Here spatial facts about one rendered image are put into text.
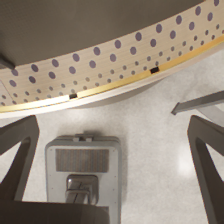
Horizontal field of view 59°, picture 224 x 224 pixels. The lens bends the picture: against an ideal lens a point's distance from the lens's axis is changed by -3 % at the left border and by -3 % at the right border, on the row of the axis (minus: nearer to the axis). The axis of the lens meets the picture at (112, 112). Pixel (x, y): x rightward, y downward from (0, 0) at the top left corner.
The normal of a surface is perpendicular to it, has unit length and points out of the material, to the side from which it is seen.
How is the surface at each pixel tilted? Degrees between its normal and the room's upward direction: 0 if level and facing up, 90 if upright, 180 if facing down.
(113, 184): 0
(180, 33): 43
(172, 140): 0
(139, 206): 0
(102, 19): 62
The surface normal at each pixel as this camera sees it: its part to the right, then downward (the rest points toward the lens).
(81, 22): 0.25, 0.88
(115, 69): 0.19, 0.70
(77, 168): -0.02, 0.07
